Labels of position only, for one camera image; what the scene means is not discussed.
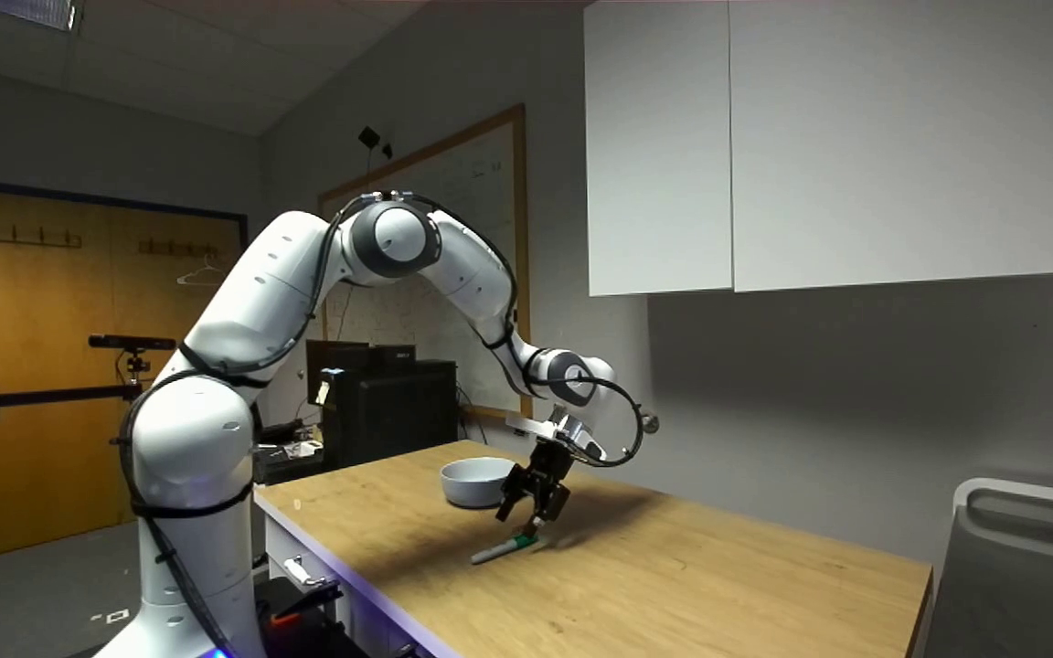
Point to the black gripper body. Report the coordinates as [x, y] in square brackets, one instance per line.
[547, 470]

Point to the green capped white marker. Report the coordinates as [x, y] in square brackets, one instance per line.
[499, 550]

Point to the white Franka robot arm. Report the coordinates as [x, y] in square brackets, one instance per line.
[200, 452]

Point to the grey bowl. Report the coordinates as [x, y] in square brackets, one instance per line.
[474, 480]

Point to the black computer monitor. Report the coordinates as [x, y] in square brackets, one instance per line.
[393, 407]

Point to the black and red device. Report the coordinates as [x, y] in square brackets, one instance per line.
[299, 616]

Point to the wood framed whiteboard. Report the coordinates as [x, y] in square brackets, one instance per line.
[482, 185]

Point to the narrow white cabinet door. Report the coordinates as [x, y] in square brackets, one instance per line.
[659, 146]

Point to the grey chair back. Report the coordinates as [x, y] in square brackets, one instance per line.
[1023, 572]

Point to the wide white cabinet door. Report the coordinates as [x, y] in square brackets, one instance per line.
[916, 131]

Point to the orange wooden door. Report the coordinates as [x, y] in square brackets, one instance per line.
[25, 316]

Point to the ceiling light panel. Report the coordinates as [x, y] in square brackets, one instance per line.
[24, 9]

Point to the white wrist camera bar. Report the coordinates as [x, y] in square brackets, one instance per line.
[558, 436]

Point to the black wall mounted camera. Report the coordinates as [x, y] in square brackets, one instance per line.
[369, 137]

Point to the black camera stand bar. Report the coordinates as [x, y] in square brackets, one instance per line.
[129, 346]

